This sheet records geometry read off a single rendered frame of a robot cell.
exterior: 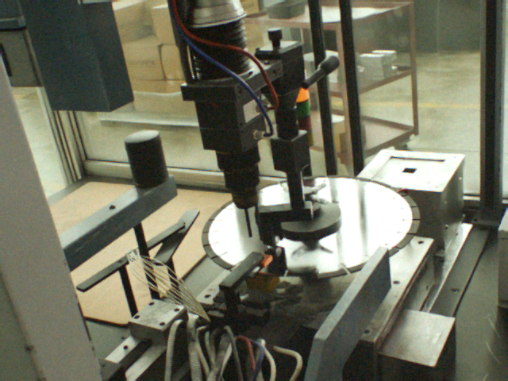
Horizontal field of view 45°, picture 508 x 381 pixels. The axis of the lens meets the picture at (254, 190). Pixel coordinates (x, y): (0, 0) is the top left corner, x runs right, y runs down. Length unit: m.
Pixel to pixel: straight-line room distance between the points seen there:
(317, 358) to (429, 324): 0.34
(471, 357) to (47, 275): 0.83
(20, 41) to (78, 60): 0.18
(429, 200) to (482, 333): 0.27
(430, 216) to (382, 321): 0.34
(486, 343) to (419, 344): 0.16
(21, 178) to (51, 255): 0.04
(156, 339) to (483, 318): 0.54
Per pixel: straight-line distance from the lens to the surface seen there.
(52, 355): 0.31
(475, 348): 1.05
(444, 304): 1.13
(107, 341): 1.05
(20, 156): 0.28
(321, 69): 0.85
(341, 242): 0.93
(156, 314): 0.96
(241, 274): 0.83
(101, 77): 0.78
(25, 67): 0.98
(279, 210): 0.90
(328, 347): 0.68
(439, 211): 1.21
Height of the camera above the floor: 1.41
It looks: 24 degrees down
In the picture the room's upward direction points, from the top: 9 degrees counter-clockwise
